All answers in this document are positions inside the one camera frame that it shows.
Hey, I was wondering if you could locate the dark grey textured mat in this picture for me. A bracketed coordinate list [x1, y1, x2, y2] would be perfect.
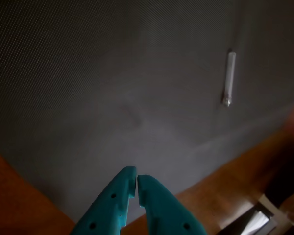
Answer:
[0, 0, 294, 225]

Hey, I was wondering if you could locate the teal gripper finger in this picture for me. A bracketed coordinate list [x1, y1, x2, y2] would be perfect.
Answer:
[71, 166, 137, 235]
[137, 174, 206, 235]

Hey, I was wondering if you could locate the clear plastic test tube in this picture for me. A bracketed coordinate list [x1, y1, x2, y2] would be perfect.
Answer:
[221, 51, 237, 108]

